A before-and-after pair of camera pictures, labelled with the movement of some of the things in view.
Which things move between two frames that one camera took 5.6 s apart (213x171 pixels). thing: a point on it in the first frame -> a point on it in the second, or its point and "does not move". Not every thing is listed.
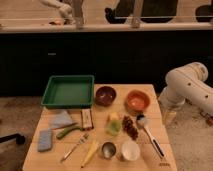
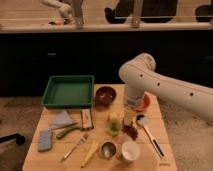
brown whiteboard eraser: [86, 119] does not move
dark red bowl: [105, 96] does not move
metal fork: [82, 140] does not move
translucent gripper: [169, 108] -> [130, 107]
